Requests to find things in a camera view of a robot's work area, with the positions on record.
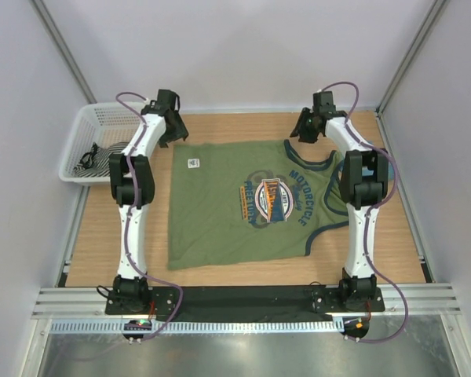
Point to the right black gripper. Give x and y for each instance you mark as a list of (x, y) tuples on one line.
[(298, 129)]

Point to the black white striped tank top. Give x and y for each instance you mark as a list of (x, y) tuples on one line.
[(95, 162)]

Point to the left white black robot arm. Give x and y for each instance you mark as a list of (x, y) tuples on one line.
[(133, 189)]

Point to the aluminium frame post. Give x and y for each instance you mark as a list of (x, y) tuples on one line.
[(424, 31), (54, 33)]

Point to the aluminium front rail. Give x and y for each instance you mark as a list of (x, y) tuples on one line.
[(67, 303)]

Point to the green tank top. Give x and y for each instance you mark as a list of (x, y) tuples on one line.
[(249, 201)]

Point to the white plastic laundry basket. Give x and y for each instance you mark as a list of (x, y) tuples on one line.
[(102, 124)]

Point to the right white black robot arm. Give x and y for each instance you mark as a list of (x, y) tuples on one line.
[(363, 186)]

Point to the right aluminium frame post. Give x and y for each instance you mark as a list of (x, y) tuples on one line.
[(424, 31)]

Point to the left aluminium frame post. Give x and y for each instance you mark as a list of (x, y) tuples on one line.
[(54, 33)]

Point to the white slotted cable duct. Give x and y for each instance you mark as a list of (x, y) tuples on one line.
[(139, 327)]

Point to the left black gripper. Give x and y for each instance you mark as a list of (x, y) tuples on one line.
[(180, 133)]

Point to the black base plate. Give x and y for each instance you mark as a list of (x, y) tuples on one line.
[(246, 304)]

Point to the blue tank top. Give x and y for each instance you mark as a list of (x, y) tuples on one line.
[(388, 157)]

